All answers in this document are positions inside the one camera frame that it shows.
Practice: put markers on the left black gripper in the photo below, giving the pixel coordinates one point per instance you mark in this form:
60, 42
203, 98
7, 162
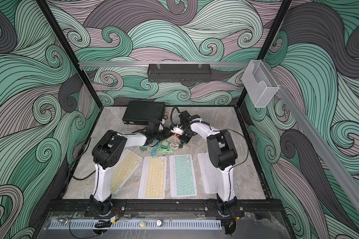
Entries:
165, 131

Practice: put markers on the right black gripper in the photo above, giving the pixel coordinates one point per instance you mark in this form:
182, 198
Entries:
184, 140

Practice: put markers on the light green charger plug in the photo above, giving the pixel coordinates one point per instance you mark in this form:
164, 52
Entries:
143, 148

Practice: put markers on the yellow wireless keyboard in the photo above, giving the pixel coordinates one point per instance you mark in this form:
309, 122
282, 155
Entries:
123, 170
153, 178

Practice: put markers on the green wireless keyboard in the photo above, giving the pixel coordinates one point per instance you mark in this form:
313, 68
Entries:
182, 176

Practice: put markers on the white wireless keyboard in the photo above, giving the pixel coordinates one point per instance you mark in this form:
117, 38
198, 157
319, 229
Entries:
208, 173

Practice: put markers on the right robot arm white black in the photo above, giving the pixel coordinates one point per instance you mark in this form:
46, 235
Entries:
221, 152

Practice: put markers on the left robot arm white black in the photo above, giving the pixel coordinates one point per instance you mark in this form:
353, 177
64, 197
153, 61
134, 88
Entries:
107, 152

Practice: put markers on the black computer box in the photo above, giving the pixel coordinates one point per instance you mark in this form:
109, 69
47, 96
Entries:
141, 112

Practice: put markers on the black wall shelf tray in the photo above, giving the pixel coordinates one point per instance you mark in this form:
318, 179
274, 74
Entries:
179, 73

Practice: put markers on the aluminium wall rail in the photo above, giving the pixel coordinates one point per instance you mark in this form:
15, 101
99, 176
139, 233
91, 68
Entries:
213, 64

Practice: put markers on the clear acrylic wall holder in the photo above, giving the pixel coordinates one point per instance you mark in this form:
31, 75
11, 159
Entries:
260, 82

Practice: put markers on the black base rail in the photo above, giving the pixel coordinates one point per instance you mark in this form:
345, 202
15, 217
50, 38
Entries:
129, 207

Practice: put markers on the white slotted cable duct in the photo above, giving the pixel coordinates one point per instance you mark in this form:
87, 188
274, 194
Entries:
140, 224

